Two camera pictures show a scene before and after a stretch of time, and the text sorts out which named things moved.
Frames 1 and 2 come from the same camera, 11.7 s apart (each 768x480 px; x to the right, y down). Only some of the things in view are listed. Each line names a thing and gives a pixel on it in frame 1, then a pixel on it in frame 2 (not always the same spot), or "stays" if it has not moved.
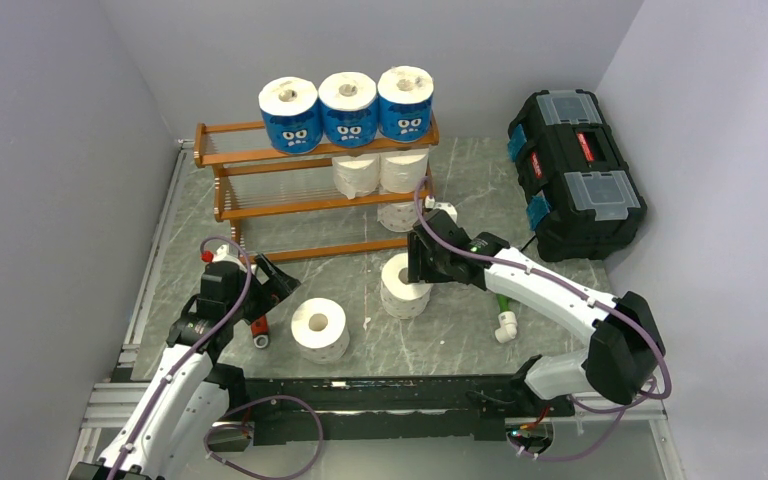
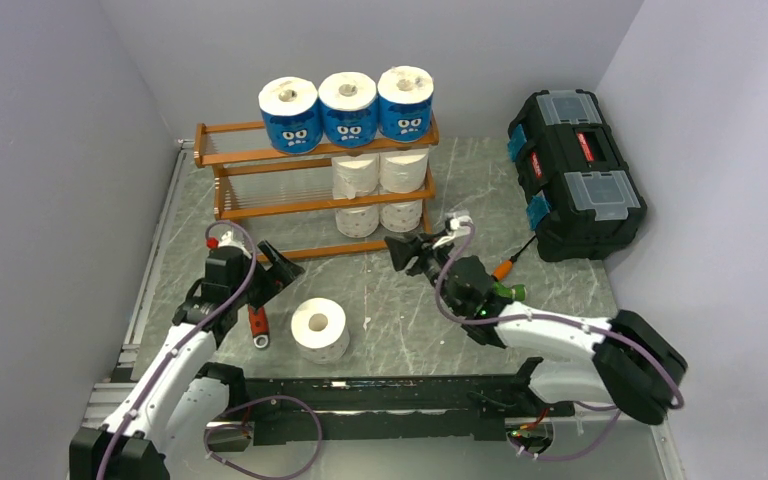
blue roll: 291,113 stays
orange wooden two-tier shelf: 346,199 stays
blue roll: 350,108 stays
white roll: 402,300 to 357,222
